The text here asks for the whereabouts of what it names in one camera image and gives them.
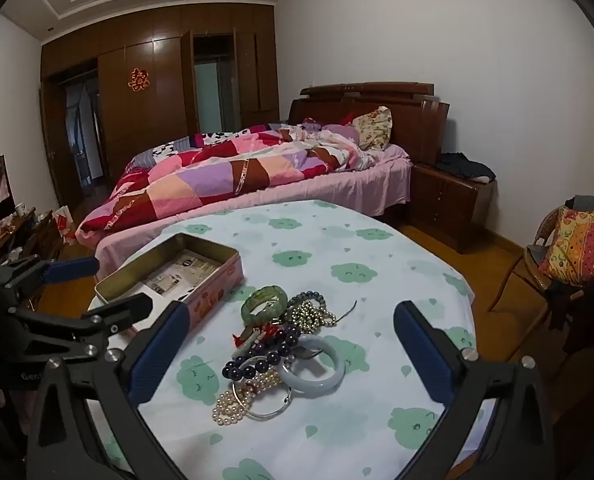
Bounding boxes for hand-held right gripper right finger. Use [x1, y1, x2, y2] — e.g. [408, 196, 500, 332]
[393, 301, 558, 480]

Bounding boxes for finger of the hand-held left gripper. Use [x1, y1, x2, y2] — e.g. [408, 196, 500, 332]
[12, 294, 155, 361]
[0, 256, 100, 311]

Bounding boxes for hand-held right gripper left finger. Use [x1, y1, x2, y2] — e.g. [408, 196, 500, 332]
[24, 301, 198, 480]

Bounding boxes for pearl necklace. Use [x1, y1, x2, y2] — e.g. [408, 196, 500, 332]
[212, 370, 288, 428]

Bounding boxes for pink metal tin box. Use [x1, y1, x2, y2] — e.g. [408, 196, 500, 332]
[95, 233, 242, 333]

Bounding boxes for dark purple bead bracelet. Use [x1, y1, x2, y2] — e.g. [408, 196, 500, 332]
[222, 325, 302, 381]

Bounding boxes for red string gold pendant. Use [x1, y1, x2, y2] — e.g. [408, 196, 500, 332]
[232, 322, 282, 356]

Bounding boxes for white jade bangle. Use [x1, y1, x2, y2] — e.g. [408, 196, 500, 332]
[276, 335, 346, 395]

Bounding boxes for green jade bangle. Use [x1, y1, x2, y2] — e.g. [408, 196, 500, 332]
[240, 285, 288, 326]

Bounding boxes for grey bead bracelet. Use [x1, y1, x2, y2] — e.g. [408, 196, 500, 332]
[287, 287, 328, 312]

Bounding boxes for thin silver bangle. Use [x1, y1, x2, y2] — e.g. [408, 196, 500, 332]
[232, 380, 295, 421]

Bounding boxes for low wooden cabinet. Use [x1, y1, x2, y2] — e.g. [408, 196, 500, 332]
[0, 210, 70, 306]

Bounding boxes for red and white bag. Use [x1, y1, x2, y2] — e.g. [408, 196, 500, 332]
[52, 205, 76, 242]

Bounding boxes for printed paper sheet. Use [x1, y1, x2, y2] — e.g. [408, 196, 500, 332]
[142, 249, 218, 297]

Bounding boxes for rattan chair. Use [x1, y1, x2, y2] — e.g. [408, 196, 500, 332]
[487, 205, 594, 361]

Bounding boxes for wooden nightstand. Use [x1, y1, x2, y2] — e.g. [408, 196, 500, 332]
[409, 162, 498, 255]

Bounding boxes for patchwork quilt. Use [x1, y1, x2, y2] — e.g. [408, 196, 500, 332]
[76, 127, 378, 233]

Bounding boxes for dark brown garment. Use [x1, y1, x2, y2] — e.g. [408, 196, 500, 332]
[547, 267, 594, 356]

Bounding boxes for brown wooden wardrobe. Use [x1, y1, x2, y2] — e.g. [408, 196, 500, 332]
[39, 2, 280, 206]

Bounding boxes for dark folded clothes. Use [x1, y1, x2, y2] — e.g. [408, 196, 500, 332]
[436, 152, 496, 183]

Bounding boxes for colourful patterned cushion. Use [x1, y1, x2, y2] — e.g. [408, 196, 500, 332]
[538, 207, 594, 293]

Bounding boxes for black and white blanket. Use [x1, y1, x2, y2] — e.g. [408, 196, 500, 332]
[152, 130, 258, 161]

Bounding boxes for pink bed sheet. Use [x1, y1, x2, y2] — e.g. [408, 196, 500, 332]
[97, 144, 412, 276]

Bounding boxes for floral pillow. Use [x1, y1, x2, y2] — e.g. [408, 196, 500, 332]
[351, 106, 394, 152]

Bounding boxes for wooden bed headboard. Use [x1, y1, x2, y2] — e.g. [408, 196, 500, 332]
[288, 82, 450, 166]

